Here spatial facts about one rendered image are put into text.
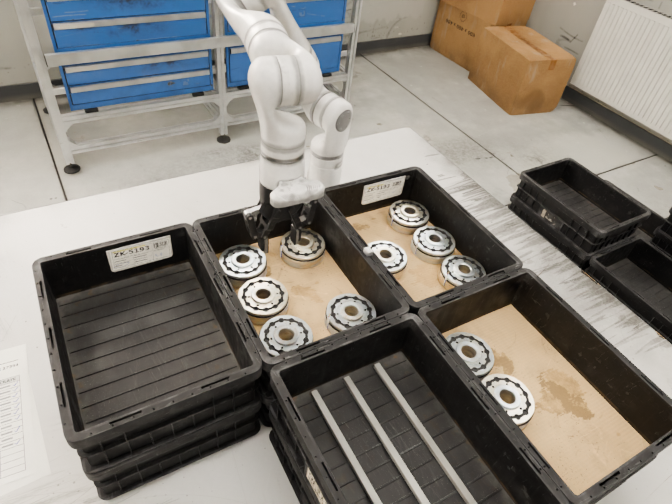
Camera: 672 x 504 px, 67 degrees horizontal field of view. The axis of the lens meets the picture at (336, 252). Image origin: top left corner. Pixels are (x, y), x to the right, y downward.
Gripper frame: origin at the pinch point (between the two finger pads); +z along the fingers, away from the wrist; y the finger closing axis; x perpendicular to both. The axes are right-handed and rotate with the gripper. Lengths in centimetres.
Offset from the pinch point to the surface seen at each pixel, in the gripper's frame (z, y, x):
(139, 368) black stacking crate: 17.4, 29.1, 4.5
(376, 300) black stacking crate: 13.6, -17.3, 10.7
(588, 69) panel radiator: 69, -307, -150
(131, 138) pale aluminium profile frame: 87, -1, -188
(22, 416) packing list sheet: 30, 51, -3
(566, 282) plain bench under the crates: 31, -80, 15
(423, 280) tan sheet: 17.5, -32.9, 7.3
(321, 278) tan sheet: 17.4, -11.6, -2.3
